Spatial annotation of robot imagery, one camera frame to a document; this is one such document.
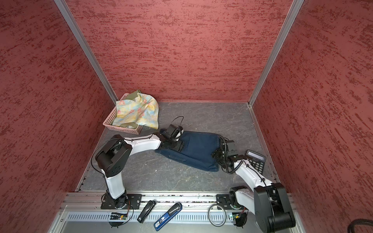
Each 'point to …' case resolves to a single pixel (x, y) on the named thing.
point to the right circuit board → (240, 218)
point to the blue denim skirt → (197, 150)
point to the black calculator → (257, 160)
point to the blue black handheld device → (171, 215)
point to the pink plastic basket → (108, 123)
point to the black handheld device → (146, 211)
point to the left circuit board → (117, 216)
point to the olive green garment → (132, 95)
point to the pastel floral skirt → (143, 109)
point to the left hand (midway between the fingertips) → (179, 146)
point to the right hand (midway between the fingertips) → (212, 159)
